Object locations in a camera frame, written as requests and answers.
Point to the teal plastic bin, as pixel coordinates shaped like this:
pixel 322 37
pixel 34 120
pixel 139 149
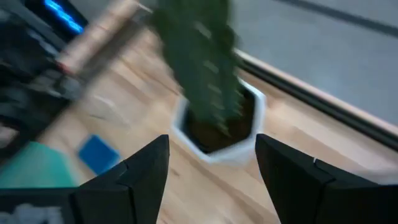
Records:
pixel 31 168

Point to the green cactus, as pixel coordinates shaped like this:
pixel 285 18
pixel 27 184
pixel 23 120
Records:
pixel 199 62

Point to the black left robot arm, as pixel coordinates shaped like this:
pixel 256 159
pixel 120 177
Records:
pixel 28 77

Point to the blue sponge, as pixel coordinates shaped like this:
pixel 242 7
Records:
pixel 98 154

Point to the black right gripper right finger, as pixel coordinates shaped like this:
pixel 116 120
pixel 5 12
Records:
pixel 298 186

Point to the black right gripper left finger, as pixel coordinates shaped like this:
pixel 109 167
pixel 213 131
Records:
pixel 124 193

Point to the blue glowing light strip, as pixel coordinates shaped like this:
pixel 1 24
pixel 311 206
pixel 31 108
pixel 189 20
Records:
pixel 62 15

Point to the clear plastic bin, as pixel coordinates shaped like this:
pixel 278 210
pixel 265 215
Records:
pixel 105 104

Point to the black metal table frame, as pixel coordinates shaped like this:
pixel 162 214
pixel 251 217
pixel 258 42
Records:
pixel 326 105

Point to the white hexagonal plant pot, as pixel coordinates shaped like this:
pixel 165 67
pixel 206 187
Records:
pixel 227 155

